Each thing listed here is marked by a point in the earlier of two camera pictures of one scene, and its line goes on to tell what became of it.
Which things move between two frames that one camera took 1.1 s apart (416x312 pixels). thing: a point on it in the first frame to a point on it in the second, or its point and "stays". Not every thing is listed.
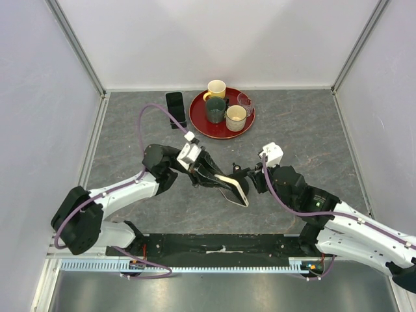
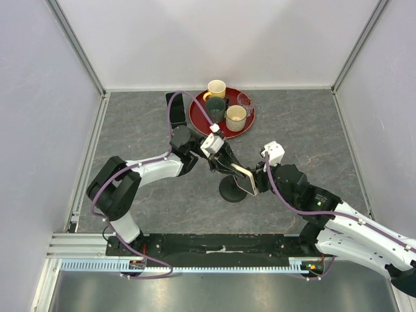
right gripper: [257, 175] stays
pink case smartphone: [231, 190] to [247, 182]
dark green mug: [216, 107] stays
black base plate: [217, 250] stays
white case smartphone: [175, 105] stays
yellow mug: [216, 88] stays
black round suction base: [244, 184] to [229, 190]
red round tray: [197, 117] stays
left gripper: [200, 168] to [218, 161]
